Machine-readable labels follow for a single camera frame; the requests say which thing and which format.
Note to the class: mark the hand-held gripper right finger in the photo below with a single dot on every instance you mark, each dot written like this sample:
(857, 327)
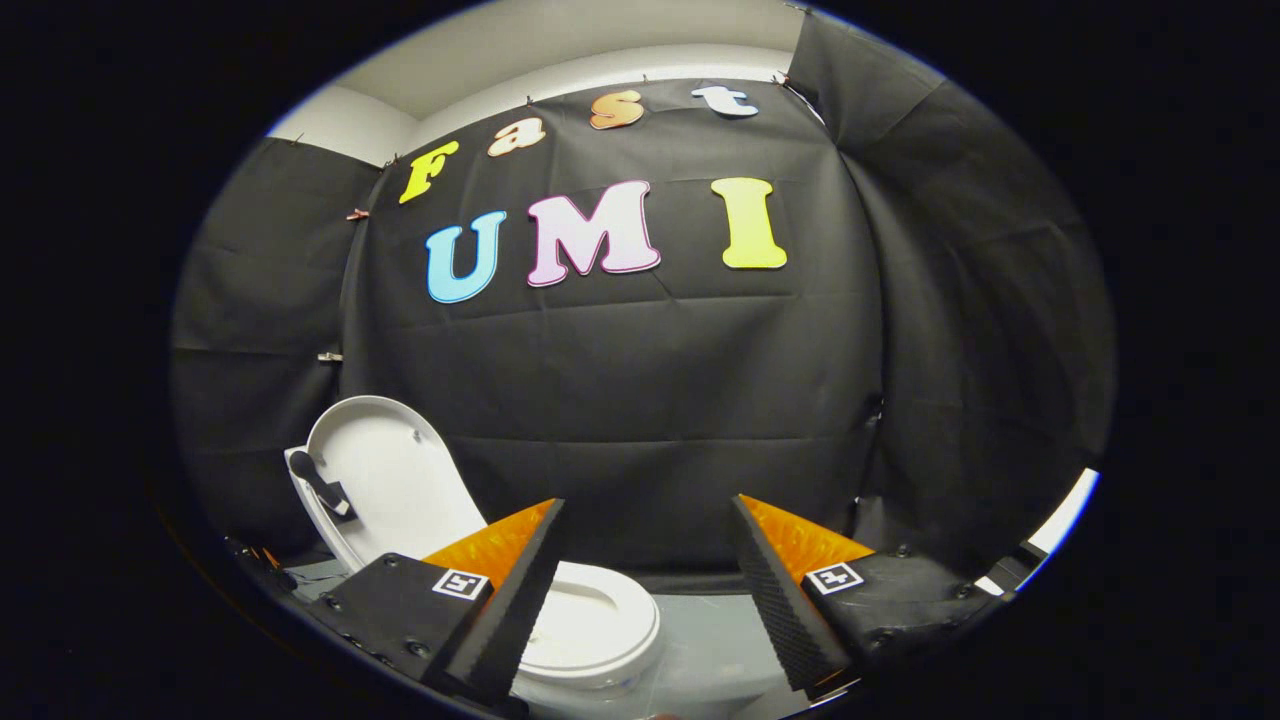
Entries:
(785, 610)

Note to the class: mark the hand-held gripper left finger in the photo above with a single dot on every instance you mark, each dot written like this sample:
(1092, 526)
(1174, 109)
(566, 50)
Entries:
(510, 620)

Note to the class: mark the white toilet lid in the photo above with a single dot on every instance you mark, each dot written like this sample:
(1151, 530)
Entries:
(390, 470)

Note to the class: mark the white toilet with tank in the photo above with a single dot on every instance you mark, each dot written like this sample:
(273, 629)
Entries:
(590, 702)

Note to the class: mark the black backdrop cloth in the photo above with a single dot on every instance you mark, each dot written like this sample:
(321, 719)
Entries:
(620, 380)

